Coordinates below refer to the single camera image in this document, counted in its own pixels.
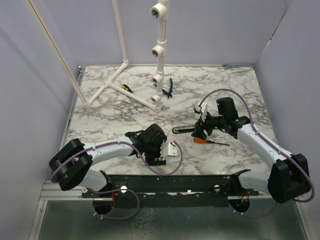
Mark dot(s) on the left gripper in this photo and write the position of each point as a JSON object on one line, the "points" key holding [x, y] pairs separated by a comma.
{"points": [[151, 160]]}

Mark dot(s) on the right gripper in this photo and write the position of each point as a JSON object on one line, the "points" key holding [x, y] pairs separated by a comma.
{"points": [[202, 124]]}

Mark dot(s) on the black stapler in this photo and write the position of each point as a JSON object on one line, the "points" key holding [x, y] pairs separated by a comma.
{"points": [[183, 129]]}

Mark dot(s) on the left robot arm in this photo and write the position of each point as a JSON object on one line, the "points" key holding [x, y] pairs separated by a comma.
{"points": [[71, 165]]}

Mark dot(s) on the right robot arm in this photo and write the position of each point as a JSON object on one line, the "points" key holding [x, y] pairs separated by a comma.
{"points": [[288, 175]]}

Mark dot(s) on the yellow black screwdriver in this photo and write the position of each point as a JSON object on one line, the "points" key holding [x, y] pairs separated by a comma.
{"points": [[127, 88]]}

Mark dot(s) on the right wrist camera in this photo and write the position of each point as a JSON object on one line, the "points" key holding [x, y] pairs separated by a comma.
{"points": [[201, 109]]}

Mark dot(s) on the orange handled screwdriver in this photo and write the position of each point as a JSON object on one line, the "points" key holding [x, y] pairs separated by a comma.
{"points": [[204, 141]]}

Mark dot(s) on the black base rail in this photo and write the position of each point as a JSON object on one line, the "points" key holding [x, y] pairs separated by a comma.
{"points": [[154, 191]]}

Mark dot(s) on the white pvc pipe frame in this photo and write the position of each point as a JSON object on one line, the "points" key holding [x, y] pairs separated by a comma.
{"points": [[95, 32]]}

